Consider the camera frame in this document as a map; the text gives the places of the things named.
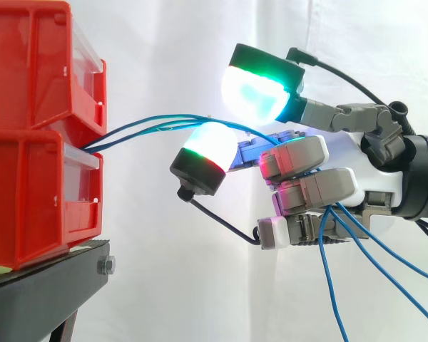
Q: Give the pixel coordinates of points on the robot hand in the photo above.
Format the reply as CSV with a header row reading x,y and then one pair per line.
x,y
299,156

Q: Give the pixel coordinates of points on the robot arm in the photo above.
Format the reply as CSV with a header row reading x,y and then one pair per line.
x,y
424,178

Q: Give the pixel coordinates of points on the red plastic bin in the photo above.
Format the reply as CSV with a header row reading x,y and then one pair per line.
x,y
28,199
21,71

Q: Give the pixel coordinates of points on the black stand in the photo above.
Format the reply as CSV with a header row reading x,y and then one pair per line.
x,y
39,295

